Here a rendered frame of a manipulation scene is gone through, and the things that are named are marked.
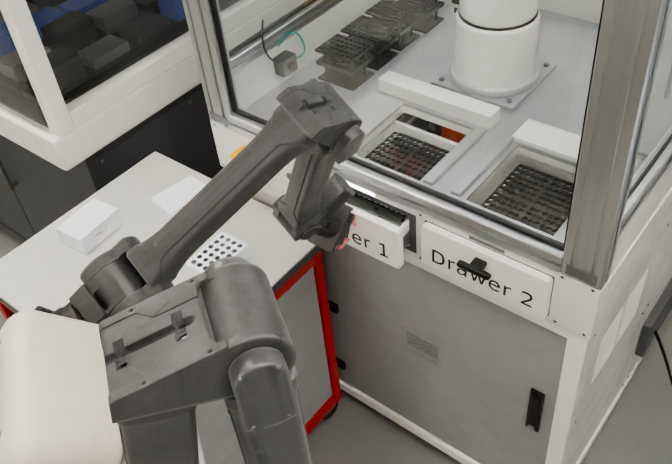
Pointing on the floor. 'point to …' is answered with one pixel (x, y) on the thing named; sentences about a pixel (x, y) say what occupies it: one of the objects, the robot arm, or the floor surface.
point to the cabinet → (485, 356)
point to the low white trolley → (33, 269)
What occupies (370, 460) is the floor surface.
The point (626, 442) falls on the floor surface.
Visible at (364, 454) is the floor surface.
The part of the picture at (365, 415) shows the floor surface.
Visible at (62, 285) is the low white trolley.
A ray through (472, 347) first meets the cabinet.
